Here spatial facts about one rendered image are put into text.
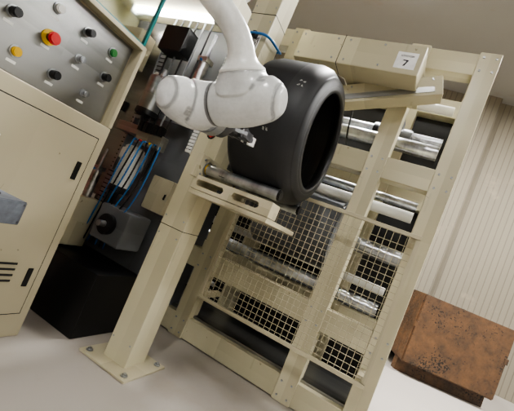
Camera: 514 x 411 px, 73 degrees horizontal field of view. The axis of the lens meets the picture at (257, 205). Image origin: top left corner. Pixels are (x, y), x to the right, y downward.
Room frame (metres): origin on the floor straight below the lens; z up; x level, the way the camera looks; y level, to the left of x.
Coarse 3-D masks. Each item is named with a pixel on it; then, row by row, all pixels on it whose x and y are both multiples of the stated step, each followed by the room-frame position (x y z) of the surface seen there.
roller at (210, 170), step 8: (208, 168) 1.39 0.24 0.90; (216, 168) 1.38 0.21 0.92; (216, 176) 1.38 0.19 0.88; (224, 176) 1.36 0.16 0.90; (232, 176) 1.34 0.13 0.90; (240, 176) 1.34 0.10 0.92; (240, 184) 1.33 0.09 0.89; (248, 184) 1.31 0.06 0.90; (256, 184) 1.30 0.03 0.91; (264, 184) 1.30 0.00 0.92; (256, 192) 1.31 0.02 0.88; (264, 192) 1.28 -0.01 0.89; (272, 192) 1.27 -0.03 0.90; (280, 192) 1.26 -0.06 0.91; (280, 200) 1.28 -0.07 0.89
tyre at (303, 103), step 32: (288, 64) 1.26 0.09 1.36; (320, 64) 1.28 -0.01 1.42; (288, 96) 1.17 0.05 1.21; (320, 96) 1.20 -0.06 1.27; (256, 128) 1.21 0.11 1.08; (288, 128) 1.16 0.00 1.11; (320, 128) 1.65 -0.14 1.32; (256, 160) 1.25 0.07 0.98; (288, 160) 1.21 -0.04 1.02; (320, 160) 1.66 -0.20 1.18; (288, 192) 1.33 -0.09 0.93
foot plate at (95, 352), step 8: (96, 344) 1.58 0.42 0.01; (104, 344) 1.61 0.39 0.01; (88, 352) 1.49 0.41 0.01; (96, 352) 1.51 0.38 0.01; (96, 360) 1.45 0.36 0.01; (104, 360) 1.48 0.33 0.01; (112, 360) 1.50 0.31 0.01; (144, 360) 1.61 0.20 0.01; (152, 360) 1.64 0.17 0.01; (104, 368) 1.43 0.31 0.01; (112, 368) 1.45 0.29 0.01; (120, 368) 1.47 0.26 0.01; (128, 368) 1.50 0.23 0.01; (136, 368) 1.52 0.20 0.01; (144, 368) 1.55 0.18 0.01; (152, 368) 1.58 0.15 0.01; (160, 368) 1.60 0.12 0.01; (120, 376) 1.42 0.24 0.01; (128, 376) 1.44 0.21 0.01; (136, 376) 1.46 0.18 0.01
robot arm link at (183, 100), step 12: (168, 84) 0.74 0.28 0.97; (180, 84) 0.73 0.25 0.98; (192, 84) 0.75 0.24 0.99; (204, 84) 0.76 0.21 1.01; (156, 96) 0.76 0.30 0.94; (168, 96) 0.74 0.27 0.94; (180, 96) 0.73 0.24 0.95; (192, 96) 0.75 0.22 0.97; (204, 96) 0.75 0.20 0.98; (168, 108) 0.75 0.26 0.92; (180, 108) 0.75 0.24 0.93; (192, 108) 0.76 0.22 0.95; (204, 108) 0.76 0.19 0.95; (180, 120) 0.78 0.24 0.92; (192, 120) 0.78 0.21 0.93; (204, 120) 0.78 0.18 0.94
